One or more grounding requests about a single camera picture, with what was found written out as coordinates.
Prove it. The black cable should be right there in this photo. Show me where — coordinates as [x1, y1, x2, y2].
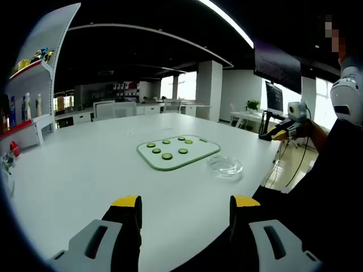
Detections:
[285, 104, 313, 188]

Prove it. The green potted plant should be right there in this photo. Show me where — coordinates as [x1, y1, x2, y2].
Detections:
[245, 99, 261, 112]

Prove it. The white office chair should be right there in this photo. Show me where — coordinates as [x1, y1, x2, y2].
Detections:
[92, 100, 116, 121]
[163, 99, 183, 113]
[113, 101, 138, 117]

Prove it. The black hanging panel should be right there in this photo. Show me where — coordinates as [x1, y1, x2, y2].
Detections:
[254, 42, 302, 95]

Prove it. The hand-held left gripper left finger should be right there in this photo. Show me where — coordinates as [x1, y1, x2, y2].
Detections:
[47, 194, 143, 272]

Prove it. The clear petri dish base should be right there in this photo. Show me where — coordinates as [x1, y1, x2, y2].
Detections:
[208, 158, 244, 182]

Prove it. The ceiling light strip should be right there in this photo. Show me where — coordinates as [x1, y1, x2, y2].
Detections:
[198, 0, 255, 49]

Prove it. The pile of snack packets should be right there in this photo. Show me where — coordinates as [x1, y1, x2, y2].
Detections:
[12, 46, 55, 71]

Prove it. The white side desk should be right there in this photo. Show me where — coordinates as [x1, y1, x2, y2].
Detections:
[230, 110, 284, 134]

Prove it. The white shelf unit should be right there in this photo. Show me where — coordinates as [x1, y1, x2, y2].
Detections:
[0, 2, 82, 154]

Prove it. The small glass cup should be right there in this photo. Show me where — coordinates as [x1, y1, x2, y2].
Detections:
[1, 152, 16, 173]

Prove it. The white chest-worn device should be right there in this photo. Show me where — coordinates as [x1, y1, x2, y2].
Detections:
[330, 65, 363, 128]

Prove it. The white low cabinet row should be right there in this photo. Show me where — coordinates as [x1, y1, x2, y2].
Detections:
[55, 109, 94, 129]

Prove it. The white green-edged cutting board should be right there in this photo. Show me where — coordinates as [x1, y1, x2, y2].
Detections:
[136, 134, 221, 172]

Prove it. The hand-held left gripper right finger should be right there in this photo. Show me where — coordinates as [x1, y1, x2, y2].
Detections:
[229, 194, 324, 272]

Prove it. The blue drink bottle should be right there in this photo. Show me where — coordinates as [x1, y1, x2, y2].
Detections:
[9, 95, 17, 128]

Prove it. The dark drink bottle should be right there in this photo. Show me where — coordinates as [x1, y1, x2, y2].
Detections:
[0, 96, 10, 134]

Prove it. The person's dark clothing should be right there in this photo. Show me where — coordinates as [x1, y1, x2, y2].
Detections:
[252, 113, 363, 272]

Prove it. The group of cucumber slices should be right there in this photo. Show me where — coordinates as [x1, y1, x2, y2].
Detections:
[146, 136, 194, 161]

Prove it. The computer monitor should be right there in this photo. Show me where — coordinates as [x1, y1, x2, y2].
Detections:
[265, 80, 284, 115]

